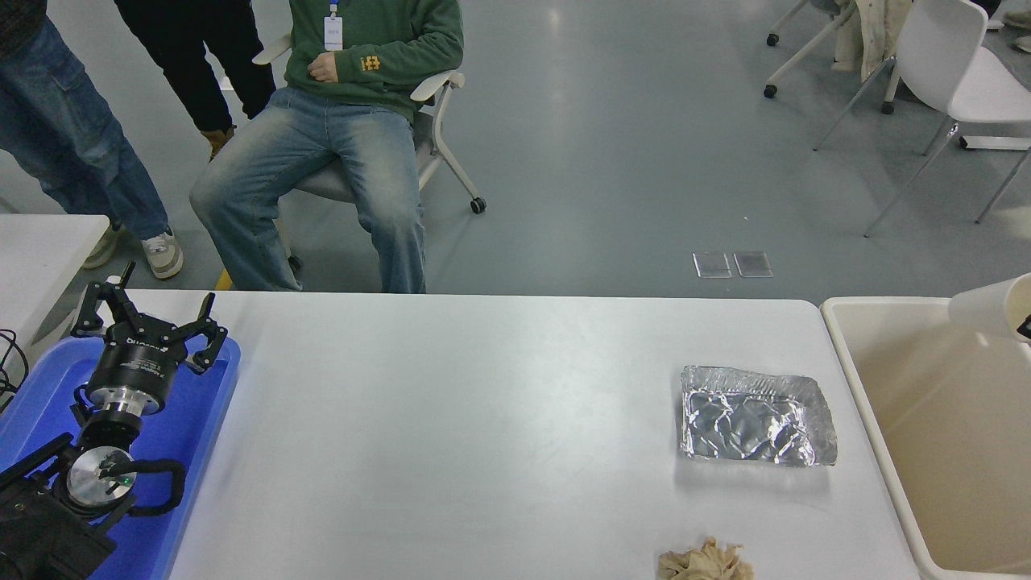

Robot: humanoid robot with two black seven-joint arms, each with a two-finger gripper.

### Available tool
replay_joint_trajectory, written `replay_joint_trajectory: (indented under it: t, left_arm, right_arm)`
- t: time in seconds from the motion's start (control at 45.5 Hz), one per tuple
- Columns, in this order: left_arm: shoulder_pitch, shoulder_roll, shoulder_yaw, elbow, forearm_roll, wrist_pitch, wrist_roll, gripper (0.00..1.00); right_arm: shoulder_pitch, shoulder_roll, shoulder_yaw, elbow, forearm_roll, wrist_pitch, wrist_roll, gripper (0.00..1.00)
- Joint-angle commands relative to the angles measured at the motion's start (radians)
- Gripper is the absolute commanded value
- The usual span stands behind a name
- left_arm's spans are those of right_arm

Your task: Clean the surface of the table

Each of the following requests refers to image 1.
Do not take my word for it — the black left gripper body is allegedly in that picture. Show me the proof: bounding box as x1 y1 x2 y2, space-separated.
87 325 193 404

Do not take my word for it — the white paper cup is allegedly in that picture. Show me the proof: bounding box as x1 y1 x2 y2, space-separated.
948 274 1031 345

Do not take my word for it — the foil tray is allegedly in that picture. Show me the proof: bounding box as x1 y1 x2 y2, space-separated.
681 365 838 467

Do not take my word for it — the blue plastic tray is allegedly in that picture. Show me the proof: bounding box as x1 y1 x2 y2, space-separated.
0 334 242 580

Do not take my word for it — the white side table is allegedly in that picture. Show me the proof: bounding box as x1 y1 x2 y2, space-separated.
0 213 112 387

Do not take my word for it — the large pale bin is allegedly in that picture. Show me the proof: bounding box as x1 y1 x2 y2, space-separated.
820 296 1031 580

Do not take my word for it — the white table foot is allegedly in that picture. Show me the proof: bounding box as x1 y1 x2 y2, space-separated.
960 136 1031 153

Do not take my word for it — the standing person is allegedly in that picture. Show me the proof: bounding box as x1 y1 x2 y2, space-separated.
0 0 184 280
113 0 277 160

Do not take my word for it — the seated person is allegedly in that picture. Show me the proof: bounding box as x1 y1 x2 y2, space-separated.
189 0 466 294

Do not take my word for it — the grey office chair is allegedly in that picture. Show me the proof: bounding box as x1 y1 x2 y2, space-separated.
252 32 487 272

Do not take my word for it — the white shell chair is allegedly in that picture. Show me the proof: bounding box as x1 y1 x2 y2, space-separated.
814 0 1031 238

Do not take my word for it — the white rolling chair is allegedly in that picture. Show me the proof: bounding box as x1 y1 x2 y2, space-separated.
763 0 899 115

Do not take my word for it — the crumpled tan paper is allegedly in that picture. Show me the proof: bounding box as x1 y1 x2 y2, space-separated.
658 537 756 580

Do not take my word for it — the black cable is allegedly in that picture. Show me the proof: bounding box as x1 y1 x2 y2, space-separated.
0 328 31 412

